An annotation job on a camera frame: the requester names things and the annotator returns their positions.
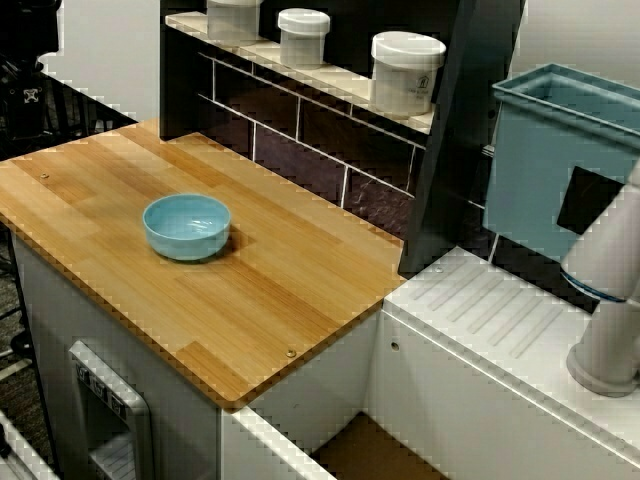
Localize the light blue ceramic bowl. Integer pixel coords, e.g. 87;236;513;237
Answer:
142;193;232;262

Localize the white toy sink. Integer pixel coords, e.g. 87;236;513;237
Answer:
219;244;640;480

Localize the wooden kitchen countertop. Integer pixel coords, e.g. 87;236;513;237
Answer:
0;119;407;409

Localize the cream shelf board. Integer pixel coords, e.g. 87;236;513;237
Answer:
164;12;436;135

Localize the black shelf side panel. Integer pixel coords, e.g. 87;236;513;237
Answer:
399;0;526;274

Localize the white plastic jar with lid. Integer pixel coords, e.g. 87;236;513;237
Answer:
370;30;447;120
206;0;266;47
277;8;332;70

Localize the teal box with black window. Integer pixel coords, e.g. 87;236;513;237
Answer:
483;62;640;262

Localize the gray toy dishwasher panel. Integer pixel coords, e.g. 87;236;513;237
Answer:
68;339;154;480

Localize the white kitchen cabinet body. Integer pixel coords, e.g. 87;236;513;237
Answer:
8;227;224;480

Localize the black tripod stand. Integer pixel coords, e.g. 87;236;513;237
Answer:
0;224;34;364

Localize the black camera equipment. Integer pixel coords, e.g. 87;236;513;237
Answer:
0;0;66;146

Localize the aluminium extrusion rail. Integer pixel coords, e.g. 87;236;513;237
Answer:
0;409;56;480

